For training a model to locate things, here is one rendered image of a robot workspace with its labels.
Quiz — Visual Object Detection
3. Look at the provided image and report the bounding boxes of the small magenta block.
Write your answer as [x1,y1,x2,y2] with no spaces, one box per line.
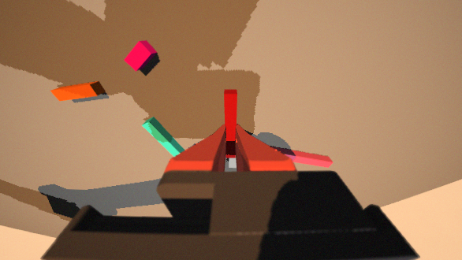
[125,40,157,71]

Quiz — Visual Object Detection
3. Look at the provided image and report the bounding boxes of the turquoise green rod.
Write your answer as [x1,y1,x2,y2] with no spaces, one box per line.
[142,117,185,156]

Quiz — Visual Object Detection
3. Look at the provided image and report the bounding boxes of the pink rod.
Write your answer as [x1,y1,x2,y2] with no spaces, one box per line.
[273,147,333,167]

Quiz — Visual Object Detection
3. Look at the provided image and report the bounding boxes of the orange rod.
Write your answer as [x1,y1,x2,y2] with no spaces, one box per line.
[51,81,105,101]

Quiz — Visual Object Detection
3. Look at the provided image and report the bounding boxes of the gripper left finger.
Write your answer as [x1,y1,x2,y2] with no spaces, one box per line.
[165,124,226,172]

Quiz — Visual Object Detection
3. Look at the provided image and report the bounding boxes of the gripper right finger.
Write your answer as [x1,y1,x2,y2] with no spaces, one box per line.
[235,124,297,172]

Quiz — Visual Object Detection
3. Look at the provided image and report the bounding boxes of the red rod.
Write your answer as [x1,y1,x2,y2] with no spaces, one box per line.
[224,90,237,158]

